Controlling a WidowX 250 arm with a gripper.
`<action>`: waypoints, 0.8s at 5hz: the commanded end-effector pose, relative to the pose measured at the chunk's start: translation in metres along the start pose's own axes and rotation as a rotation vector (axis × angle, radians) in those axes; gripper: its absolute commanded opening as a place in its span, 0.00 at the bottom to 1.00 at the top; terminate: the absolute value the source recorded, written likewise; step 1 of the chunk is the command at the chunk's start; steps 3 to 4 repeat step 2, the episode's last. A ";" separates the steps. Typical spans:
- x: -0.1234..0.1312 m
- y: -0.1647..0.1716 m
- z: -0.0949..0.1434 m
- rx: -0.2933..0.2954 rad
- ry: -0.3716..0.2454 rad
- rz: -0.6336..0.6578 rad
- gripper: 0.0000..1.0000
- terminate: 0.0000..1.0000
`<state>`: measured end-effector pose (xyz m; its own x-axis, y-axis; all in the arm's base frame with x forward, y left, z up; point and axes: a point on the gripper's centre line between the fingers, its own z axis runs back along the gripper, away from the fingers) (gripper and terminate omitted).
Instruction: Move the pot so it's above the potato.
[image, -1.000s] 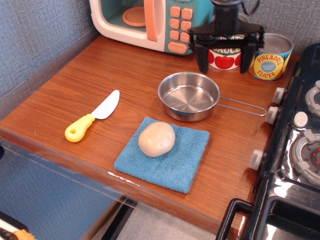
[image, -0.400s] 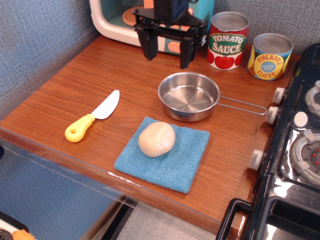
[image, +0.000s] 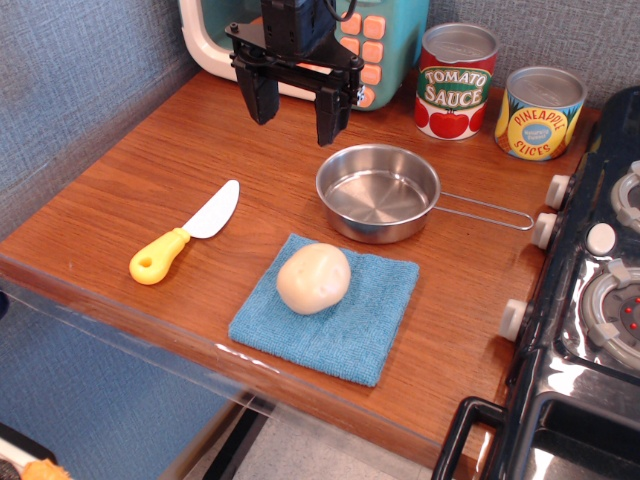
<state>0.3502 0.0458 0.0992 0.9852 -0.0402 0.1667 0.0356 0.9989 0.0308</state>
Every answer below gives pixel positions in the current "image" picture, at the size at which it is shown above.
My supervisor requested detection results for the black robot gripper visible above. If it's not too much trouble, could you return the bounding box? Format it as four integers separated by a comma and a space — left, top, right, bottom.
225, 1, 365, 147

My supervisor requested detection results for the small steel pot with handle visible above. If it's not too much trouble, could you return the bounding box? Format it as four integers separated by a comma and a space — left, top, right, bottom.
315, 144, 534, 245

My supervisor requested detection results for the beige toy potato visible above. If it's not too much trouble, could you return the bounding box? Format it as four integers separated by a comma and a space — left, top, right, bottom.
276, 243, 351, 315

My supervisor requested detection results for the teal toy microwave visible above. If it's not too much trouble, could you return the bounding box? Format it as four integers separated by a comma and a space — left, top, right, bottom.
178, 0, 429, 111

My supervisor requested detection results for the tomato sauce can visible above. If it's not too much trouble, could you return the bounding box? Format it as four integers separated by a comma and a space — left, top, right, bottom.
414, 23, 499, 140

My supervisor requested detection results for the pineapple slices can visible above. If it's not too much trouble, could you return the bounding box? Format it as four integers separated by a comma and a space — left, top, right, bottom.
494, 66, 587, 162

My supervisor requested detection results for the blue folded cloth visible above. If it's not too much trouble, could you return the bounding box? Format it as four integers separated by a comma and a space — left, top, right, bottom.
229, 234, 419, 387

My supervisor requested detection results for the black toy stove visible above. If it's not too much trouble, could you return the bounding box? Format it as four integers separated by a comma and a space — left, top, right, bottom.
433, 87, 639, 479

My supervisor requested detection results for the orange fuzzy object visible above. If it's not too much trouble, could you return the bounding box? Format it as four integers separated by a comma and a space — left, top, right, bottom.
21, 459, 72, 480

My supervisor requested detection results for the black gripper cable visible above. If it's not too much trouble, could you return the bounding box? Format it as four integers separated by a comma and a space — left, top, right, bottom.
321, 0, 359, 23

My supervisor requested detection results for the toy knife yellow handle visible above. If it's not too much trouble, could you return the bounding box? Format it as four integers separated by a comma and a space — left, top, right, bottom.
129, 179, 240, 285

